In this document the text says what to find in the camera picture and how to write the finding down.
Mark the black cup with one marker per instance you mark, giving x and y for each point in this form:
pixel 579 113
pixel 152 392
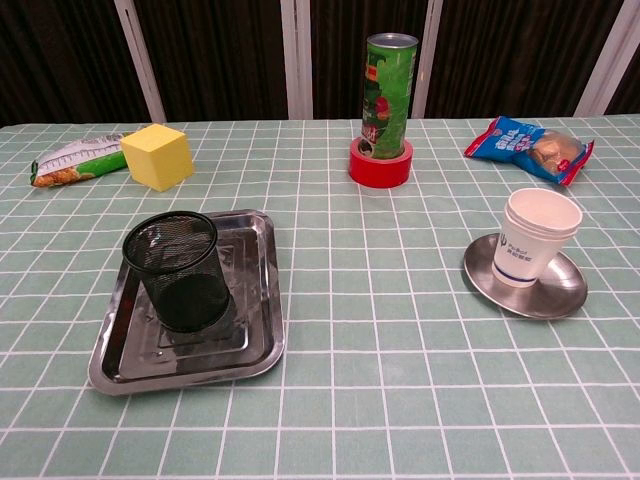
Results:
pixel 185 280

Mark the green checked tablecloth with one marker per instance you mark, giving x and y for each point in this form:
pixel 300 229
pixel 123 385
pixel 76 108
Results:
pixel 350 300

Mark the red tape roll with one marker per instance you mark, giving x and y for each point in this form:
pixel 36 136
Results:
pixel 380 175

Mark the green chips can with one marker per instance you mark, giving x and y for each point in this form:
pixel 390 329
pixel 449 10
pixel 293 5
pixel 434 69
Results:
pixel 390 100

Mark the rectangular steel tray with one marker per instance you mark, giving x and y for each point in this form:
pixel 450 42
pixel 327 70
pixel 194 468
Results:
pixel 200 360

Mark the yellow foam cube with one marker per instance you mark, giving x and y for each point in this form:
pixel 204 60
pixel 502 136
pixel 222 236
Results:
pixel 155 160

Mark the blue snack bag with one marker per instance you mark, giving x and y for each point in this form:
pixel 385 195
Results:
pixel 510 140

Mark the round steel plate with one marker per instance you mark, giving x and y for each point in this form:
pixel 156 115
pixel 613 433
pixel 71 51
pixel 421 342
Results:
pixel 555 295

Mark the green white snack packet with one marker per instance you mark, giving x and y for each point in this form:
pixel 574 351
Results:
pixel 75 165

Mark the white divider post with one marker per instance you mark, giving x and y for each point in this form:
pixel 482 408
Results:
pixel 426 60
pixel 296 60
pixel 607 60
pixel 142 65

